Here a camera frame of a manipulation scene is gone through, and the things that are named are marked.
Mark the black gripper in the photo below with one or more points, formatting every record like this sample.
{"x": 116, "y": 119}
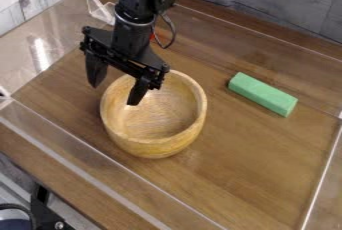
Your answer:
{"x": 146, "y": 64}

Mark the wooden bowl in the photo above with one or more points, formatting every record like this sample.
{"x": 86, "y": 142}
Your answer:
{"x": 160, "y": 127}

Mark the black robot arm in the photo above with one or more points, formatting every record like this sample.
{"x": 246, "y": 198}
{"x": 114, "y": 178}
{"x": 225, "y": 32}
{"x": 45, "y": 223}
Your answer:
{"x": 125, "y": 49}

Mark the green rectangular block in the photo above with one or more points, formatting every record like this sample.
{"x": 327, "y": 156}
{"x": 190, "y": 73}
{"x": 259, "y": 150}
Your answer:
{"x": 265, "y": 95}

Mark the black table clamp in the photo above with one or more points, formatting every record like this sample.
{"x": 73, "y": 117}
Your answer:
{"x": 39, "y": 216}

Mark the clear acrylic tray wall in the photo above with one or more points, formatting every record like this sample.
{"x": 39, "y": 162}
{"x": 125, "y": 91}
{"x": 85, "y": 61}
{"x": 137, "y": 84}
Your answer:
{"x": 248, "y": 175}

